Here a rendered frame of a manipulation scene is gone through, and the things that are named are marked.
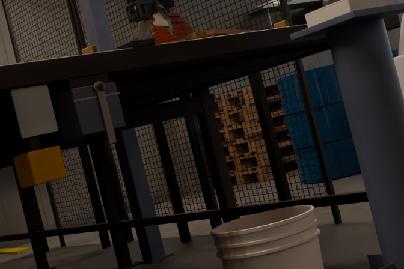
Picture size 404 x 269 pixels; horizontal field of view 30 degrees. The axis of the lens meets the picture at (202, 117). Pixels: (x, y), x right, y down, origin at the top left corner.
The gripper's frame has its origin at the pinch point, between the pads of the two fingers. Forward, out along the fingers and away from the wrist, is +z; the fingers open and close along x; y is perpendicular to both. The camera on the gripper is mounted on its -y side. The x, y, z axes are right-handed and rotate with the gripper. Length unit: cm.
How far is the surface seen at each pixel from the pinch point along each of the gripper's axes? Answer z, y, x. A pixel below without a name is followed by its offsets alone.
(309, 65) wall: 12, -604, -476
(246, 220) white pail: 60, 1, 17
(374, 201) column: 64, -21, 47
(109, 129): 22, 45, 26
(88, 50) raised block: -1.4, 30.7, 5.8
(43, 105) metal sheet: 12, 59, 23
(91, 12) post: -47, -96, -176
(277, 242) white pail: 63, 15, 42
